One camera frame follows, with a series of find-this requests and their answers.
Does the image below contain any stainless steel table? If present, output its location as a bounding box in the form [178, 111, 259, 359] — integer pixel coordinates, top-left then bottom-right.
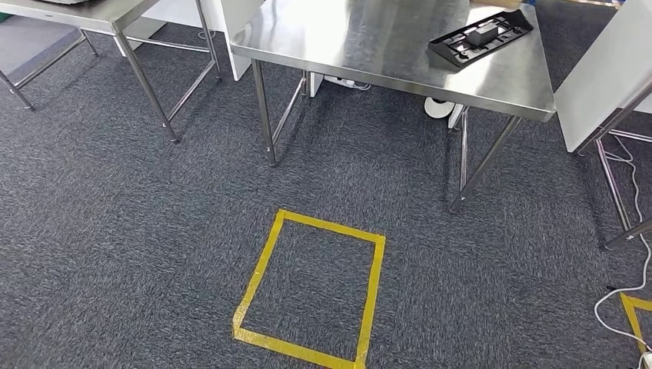
[0, 0, 224, 145]

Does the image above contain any white side table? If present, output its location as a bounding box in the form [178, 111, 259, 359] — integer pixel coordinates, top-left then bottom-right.
[554, 0, 652, 251]

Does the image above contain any black plastic bracket panel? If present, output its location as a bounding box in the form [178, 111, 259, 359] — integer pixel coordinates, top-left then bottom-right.
[427, 8, 535, 70]

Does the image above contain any white power cable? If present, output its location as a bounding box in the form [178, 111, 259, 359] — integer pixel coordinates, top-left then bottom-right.
[593, 135, 652, 369]

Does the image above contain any white power strip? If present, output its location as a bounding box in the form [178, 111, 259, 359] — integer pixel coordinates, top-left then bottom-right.
[324, 75, 372, 93]

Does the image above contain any stainless steel workbench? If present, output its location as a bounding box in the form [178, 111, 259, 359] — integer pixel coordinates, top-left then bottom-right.
[229, 0, 557, 215]

